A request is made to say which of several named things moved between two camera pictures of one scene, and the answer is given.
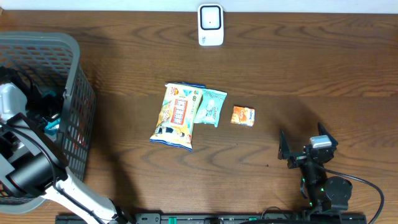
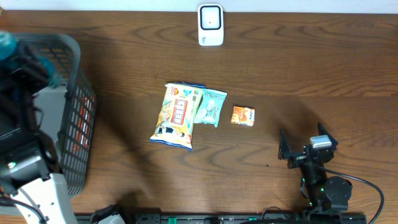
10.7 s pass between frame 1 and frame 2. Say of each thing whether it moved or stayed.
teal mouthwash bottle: moved
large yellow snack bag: stayed
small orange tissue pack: stayed
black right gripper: stayed
